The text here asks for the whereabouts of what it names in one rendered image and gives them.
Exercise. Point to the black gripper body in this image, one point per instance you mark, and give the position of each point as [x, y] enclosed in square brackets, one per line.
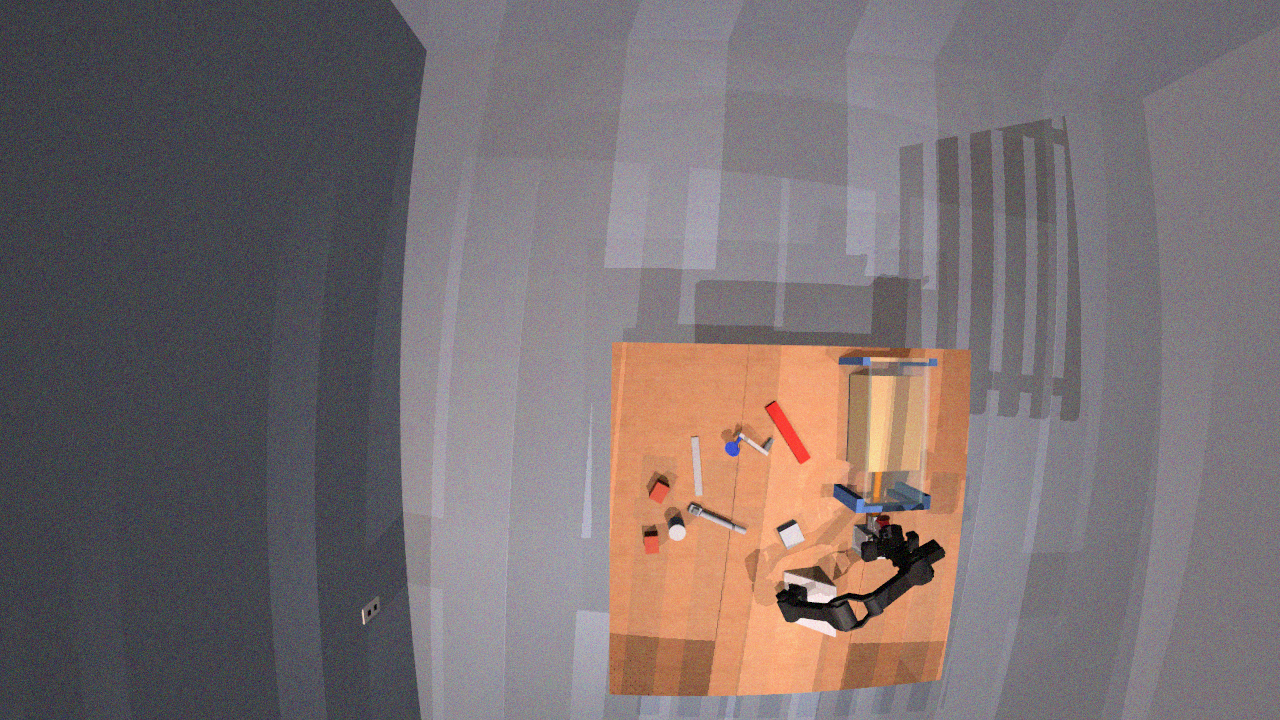
[871, 550]

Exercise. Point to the grey flat bar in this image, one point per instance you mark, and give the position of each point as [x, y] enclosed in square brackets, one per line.
[696, 465]

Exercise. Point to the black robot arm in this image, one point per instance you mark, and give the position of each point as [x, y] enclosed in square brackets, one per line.
[914, 569]

